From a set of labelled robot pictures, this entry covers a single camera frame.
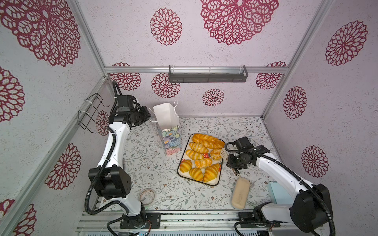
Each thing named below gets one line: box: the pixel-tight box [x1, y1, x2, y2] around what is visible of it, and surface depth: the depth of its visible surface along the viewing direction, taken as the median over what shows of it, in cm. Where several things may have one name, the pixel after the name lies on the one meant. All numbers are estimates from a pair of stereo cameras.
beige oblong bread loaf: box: [231, 177, 251, 210], surface depth 81 cm
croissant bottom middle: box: [189, 167, 204, 182], surface depth 87 cm
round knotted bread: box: [210, 147, 222, 161], surface depth 96 cm
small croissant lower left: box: [179, 159, 193, 174], surface depth 91 cm
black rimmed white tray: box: [177, 133, 226, 186], surface depth 95 cm
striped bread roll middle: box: [185, 149, 205, 161], surface depth 97 cm
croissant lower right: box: [203, 163, 221, 183], surface depth 88 cm
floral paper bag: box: [153, 102, 183, 156], surface depth 94 cm
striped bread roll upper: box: [189, 142, 209, 154], surface depth 99 cm
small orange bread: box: [194, 157, 214, 169], surface depth 92 cm
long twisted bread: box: [191, 133, 225, 149], surface depth 105 cm
